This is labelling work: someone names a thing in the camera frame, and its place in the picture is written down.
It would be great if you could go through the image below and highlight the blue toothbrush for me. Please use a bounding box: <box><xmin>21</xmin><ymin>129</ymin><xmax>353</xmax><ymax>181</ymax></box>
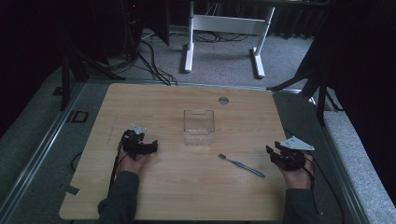
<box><xmin>217</xmin><ymin>153</ymin><xmax>266</xmax><ymax>179</ymax></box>

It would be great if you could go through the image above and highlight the person's left hand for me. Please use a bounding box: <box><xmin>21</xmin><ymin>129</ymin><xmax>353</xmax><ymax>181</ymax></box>
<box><xmin>116</xmin><ymin>145</ymin><xmax>151</xmax><ymax>175</ymax></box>

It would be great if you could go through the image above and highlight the clear plastic holder box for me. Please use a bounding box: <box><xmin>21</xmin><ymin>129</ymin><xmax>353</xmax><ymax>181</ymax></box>
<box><xmin>182</xmin><ymin>108</ymin><xmax>216</xmax><ymax>147</ymax></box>

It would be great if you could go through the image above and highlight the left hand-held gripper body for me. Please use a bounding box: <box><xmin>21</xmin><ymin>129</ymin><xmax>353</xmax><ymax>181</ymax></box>
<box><xmin>120</xmin><ymin>123</ymin><xmax>149</xmax><ymax>161</ymax></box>

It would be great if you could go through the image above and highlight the black metal stand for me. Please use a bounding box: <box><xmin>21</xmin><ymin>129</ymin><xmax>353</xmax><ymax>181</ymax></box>
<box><xmin>51</xmin><ymin>31</ymin><xmax>127</xmax><ymax>112</ymax></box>
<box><xmin>266</xmin><ymin>46</ymin><xmax>345</xmax><ymax>127</ymax></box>

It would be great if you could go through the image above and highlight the silver metal floor rail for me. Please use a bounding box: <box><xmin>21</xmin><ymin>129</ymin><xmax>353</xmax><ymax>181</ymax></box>
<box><xmin>306</xmin><ymin>92</ymin><xmax>372</xmax><ymax>224</ymax></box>
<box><xmin>0</xmin><ymin>81</ymin><xmax>87</xmax><ymax>218</ymax></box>

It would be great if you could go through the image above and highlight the person's right hand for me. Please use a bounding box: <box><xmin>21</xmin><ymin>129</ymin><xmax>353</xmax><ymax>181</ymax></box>
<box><xmin>277</xmin><ymin>159</ymin><xmax>313</xmax><ymax>190</ymax></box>

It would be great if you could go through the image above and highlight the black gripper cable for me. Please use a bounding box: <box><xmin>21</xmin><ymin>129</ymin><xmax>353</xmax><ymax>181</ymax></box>
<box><xmin>107</xmin><ymin>146</ymin><xmax>126</xmax><ymax>197</ymax></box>
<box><xmin>306</xmin><ymin>153</ymin><xmax>346</xmax><ymax>224</ymax></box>

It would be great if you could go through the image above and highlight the white metal desk frame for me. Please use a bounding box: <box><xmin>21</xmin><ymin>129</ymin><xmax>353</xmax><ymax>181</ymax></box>
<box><xmin>182</xmin><ymin>0</ymin><xmax>276</xmax><ymax>79</ymax></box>

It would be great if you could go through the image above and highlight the black floor cables bundle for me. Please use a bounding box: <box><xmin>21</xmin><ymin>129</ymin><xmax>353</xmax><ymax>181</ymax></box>
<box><xmin>124</xmin><ymin>29</ymin><xmax>250</xmax><ymax>87</ymax></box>

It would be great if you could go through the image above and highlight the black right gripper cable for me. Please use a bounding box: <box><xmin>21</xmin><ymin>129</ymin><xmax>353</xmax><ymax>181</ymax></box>
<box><xmin>306</xmin><ymin>153</ymin><xmax>346</xmax><ymax>224</ymax></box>

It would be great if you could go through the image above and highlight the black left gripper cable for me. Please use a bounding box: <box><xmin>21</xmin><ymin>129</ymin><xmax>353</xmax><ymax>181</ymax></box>
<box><xmin>107</xmin><ymin>146</ymin><xmax>126</xmax><ymax>197</ymax></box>

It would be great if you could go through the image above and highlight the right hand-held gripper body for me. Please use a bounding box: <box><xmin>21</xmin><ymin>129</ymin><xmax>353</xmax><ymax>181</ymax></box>
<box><xmin>274</xmin><ymin>135</ymin><xmax>316</xmax><ymax>172</ymax></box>

